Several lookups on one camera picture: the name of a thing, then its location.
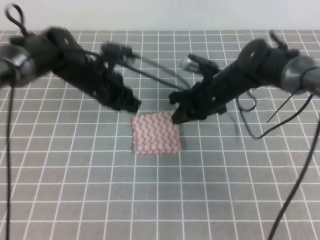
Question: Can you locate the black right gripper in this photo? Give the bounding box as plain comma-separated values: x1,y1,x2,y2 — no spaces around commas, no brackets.
169,63,253,124

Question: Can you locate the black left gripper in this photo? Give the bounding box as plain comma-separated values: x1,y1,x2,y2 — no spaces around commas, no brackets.
57,49,141,112

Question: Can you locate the pink white wavy towel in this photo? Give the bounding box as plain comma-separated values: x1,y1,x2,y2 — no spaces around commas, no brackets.
131,110,182,155

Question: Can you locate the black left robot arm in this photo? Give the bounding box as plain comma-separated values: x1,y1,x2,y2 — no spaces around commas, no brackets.
0,27,141,113

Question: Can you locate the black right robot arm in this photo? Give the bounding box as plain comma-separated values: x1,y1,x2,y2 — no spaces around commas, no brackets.
169,31,320,124

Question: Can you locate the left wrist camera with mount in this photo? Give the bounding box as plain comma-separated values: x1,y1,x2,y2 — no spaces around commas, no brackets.
100,42,136,64

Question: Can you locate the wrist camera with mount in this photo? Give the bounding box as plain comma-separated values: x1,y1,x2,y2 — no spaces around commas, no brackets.
100,42,136,64
180,53,220,81

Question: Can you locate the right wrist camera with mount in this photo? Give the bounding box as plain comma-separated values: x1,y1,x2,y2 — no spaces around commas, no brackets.
180,53,220,81

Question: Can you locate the black left camera cable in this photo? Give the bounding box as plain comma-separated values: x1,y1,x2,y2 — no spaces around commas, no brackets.
4,3,191,240

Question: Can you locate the black camera cable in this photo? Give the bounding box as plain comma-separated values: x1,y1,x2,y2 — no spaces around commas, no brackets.
234,31,320,240
4,3,191,240

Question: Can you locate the black right camera cable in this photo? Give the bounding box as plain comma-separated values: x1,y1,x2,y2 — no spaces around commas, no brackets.
234,31,320,240

